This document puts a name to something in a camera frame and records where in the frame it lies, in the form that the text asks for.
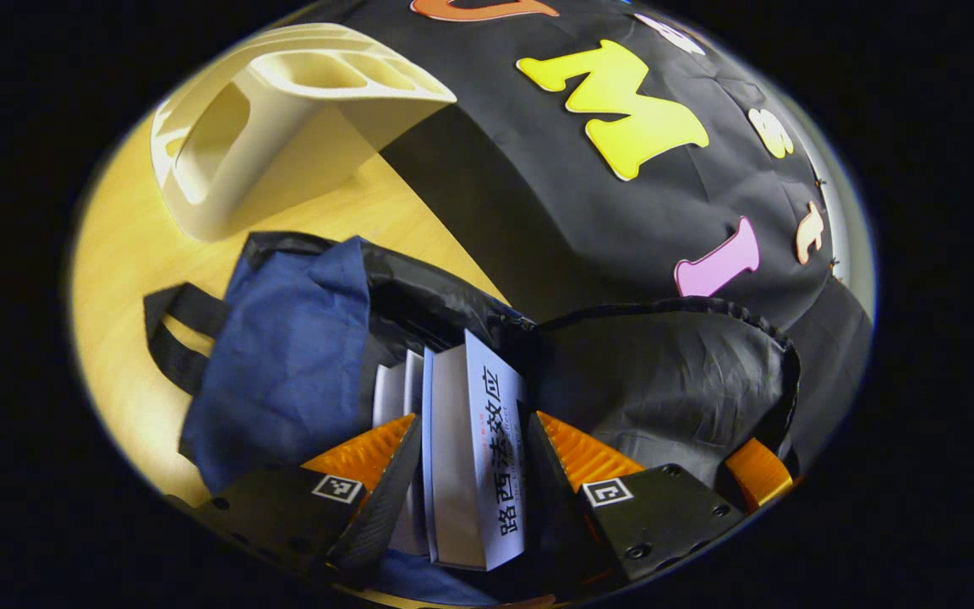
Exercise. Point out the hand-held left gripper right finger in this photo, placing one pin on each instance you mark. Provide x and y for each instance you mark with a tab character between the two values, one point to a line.
563	482

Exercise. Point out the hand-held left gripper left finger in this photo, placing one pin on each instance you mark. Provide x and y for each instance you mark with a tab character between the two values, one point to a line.
385	499

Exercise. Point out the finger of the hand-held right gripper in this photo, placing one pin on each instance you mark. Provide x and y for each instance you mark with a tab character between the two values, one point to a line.
757	474

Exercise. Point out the blue-grey book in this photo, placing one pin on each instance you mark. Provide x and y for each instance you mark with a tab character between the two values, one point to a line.
462	465

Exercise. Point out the light grey book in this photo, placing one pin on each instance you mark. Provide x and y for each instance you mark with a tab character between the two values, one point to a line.
394	389

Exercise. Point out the blue schoolbag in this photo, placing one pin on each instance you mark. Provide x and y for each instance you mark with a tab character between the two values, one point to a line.
292	355

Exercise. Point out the cream plastic bookshelf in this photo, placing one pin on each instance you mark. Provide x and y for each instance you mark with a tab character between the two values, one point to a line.
284	144

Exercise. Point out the black backdrop cloth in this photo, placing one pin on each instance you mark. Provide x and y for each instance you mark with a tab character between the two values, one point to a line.
538	211

